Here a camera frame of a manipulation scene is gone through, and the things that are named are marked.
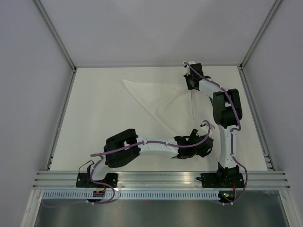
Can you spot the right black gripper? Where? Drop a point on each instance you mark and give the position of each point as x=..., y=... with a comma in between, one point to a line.
x=187, y=77

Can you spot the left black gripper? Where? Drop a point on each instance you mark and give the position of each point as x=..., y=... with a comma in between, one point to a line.
x=193, y=135

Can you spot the white cloth napkin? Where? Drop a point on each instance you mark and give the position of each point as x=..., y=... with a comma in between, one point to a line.
x=170, y=105

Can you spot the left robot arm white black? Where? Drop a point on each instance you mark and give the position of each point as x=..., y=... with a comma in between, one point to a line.
x=125, y=147

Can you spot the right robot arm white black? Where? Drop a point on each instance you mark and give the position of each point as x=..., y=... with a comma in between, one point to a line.
x=227, y=113

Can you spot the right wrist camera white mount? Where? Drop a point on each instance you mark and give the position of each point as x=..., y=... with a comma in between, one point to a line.
x=187, y=65

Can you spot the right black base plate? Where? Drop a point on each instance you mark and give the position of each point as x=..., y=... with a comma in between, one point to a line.
x=212, y=180

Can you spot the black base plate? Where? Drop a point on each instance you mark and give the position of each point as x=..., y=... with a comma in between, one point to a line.
x=84, y=181
x=212, y=180

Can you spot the right aluminium frame post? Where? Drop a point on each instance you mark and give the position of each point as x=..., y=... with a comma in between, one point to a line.
x=263, y=28

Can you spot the aluminium frame post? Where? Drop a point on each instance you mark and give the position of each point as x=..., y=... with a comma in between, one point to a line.
x=50, y=26
x=263, y=28

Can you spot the back aluminium frame bar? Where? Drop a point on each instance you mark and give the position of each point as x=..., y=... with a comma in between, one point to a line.
x=154, y=65

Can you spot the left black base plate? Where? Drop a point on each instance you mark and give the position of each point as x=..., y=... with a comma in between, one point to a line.
x=84, y=181

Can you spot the white slotted cable duct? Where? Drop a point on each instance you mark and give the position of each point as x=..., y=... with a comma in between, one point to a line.
x=131, y=195

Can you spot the front aluminium rail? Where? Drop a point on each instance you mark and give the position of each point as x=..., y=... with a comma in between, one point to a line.
x=257, y=180

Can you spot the left aluminium frame post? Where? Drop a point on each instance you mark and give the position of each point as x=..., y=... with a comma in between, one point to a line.
x=50, y=26

